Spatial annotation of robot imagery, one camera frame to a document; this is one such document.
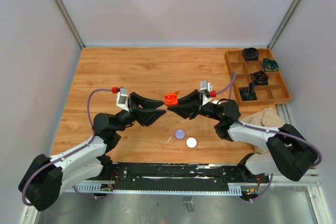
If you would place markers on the black orange rolled sock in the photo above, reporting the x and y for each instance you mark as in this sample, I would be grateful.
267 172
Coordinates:
259 78

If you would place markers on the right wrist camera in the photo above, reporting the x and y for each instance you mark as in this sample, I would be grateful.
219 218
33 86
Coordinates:
206 90

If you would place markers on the wooden compartment tray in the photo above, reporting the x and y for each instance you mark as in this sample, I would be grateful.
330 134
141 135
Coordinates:
276 92

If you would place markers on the dark blue rolled sock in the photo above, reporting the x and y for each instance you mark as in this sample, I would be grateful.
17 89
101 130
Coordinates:
248 93

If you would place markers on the orange earbud charging case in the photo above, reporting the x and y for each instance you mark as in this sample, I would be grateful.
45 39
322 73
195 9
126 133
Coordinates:
171 99

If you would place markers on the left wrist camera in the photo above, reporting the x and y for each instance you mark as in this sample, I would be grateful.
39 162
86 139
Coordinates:
122 97

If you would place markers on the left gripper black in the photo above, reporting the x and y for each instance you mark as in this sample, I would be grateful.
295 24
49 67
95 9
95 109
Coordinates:
145 117

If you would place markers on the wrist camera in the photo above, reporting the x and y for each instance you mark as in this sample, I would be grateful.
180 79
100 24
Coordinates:
206 90
122 97

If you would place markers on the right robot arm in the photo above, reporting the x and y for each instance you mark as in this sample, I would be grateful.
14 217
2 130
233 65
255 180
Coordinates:
286 150

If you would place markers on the white earbud charging case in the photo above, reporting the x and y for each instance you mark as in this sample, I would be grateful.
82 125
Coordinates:
191 142

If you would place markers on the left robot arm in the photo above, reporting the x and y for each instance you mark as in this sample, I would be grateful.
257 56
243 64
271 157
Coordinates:
48 177

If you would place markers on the beige cloth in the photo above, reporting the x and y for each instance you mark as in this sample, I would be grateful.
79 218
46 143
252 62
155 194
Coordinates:
266 118

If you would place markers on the dark green rolled sock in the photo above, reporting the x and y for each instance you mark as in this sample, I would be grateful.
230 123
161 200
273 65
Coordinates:
269 65

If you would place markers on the purple earbud charging case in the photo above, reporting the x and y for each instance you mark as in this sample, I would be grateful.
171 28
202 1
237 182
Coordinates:
180 134

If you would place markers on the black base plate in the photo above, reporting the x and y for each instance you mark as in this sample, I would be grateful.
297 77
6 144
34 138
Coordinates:
176 177

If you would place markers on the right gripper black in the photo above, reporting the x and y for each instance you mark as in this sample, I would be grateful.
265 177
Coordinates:
191 110

